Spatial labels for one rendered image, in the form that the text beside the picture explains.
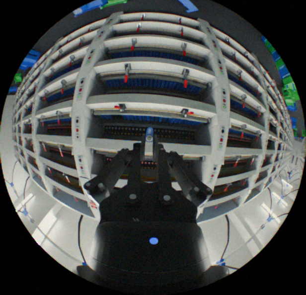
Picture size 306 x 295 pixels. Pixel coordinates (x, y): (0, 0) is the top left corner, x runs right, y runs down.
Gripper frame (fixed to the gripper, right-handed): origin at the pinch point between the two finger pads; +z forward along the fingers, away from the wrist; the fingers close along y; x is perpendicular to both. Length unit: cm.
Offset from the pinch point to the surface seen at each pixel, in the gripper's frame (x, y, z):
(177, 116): 4.3, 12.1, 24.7
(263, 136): 5, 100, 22
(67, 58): 46, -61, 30
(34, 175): -72, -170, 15
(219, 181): -28, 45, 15
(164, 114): 4.3, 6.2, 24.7
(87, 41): 62, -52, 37
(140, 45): 44, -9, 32
